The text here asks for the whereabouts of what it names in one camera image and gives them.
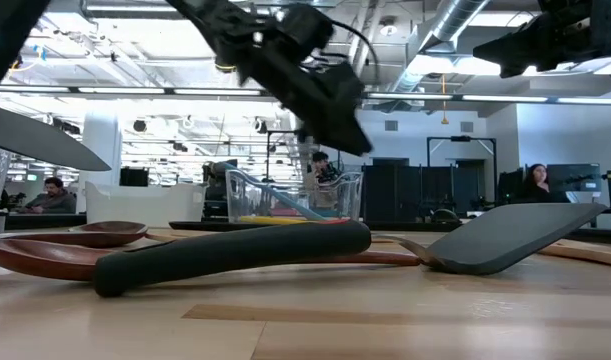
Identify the black ceiling device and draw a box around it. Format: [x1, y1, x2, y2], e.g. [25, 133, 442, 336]
[214, 54, 237, 75]

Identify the dark monitor on arm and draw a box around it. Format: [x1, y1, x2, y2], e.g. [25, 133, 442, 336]
[545, 162, 603, 194]

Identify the black square turner red trim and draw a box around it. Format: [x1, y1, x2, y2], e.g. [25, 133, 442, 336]
[92, 201, 609, 299]

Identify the dark wooden spoon silver tip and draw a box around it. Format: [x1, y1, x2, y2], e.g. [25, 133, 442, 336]
[0, 220, 150, 250]

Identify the white building pillar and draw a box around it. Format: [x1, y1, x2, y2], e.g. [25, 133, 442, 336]
[77, 98, 124, 187]

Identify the dark background desk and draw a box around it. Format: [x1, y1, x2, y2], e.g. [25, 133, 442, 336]
[0, 212, 89, 232]

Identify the long ceiling light strip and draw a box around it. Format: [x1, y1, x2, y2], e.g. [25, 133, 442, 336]
[0, 83, 611, 105]

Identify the short blue silicone spoon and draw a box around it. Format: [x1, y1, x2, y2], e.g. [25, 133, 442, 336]
[304, 207, 349, 221]

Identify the yellow hanging cord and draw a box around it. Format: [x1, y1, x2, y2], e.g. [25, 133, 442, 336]
[439, 73, 450, 126]

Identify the black metal frame stand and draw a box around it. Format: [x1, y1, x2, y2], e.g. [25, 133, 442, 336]
[426, 134, 498, 211]
[264, 128, 343, 201]

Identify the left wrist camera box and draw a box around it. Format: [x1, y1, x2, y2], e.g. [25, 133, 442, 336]
[276, 3, 336, 55]

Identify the yellow silicone spoon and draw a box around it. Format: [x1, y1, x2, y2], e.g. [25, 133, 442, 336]
[238, 214, 311, 226]

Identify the silver air duct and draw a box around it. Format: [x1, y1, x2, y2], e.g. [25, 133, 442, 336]
[392, 0, 489, 94]

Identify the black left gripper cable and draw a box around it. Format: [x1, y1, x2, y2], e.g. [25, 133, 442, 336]
[332, 18, 380, 69]

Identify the black round-head turner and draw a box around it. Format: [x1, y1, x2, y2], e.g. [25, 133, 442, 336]
[0, 103, 112, 173]

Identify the light wooden slotted spatula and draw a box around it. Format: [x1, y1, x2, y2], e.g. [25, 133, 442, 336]
[145, 229, 226, 243]

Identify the person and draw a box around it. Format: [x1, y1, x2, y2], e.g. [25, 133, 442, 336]
[22, 175, 79, 215]
[303, 150, 344, 211]
[521, 162, 571, 204]

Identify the bamboo fork spatula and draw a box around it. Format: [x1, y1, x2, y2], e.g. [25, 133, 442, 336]
[537, 238, 611, 270]

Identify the black partition curtain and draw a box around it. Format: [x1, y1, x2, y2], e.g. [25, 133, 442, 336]
[359, 157, 486, 214]

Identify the white plastic bin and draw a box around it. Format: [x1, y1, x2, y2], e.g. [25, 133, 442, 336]
[83, 180, 207, 229]

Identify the reddish wooden spoon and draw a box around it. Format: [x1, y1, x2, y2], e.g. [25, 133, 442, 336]
[0, 237, 422, 281]

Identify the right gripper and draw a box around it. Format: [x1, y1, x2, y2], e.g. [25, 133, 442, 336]
[473, 0, 611, 80]

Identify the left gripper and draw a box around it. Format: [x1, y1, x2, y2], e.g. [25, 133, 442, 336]
[219, 29, 374, 154]

